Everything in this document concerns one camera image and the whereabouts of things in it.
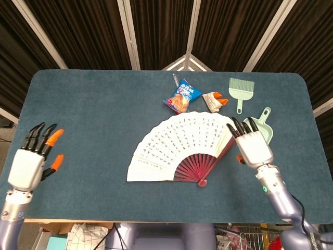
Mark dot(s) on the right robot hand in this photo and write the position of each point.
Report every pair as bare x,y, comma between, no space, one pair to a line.
253,148

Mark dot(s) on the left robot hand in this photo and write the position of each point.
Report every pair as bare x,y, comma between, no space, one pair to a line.
26,166

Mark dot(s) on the red ribbed white paper fan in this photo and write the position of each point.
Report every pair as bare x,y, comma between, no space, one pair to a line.
182,140

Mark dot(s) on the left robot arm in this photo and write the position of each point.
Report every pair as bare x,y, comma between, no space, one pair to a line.
13,213

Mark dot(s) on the light green hand brush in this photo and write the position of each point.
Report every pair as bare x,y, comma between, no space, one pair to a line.
241,91

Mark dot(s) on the light green dustpan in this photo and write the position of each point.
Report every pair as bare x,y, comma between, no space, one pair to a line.
266,132

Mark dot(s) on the crumpled white orange snack wrapper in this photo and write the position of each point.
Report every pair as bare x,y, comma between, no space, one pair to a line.
212,101

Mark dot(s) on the cardboard box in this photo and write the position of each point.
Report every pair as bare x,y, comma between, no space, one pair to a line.
56,229

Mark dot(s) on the blue felt table cover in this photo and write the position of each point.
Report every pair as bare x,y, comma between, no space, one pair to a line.
91,117

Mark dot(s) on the teal box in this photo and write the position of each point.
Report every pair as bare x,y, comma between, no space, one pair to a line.
57,243

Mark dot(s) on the blue red chip bag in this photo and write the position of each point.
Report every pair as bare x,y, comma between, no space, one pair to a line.
182,96

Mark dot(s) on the white checkered cloth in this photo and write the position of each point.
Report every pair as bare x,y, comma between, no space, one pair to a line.
86,237

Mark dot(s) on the red round item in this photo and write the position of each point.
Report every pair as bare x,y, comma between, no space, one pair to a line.
275,244

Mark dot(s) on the silver pen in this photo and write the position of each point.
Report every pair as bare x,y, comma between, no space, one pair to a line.
176,79

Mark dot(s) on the dark brown pleated curtain panel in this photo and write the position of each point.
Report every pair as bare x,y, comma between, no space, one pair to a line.
83,34
15,52
312,47
229,34
161,31

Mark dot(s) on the grey robot torso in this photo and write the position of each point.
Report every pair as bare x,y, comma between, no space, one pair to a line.
161,237

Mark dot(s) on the white screen frame post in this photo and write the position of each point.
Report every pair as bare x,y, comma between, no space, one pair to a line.
128,34
193,26
323,106
268,34
7,114
41,34

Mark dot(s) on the white triangular frame base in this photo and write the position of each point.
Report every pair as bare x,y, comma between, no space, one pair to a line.
182,63

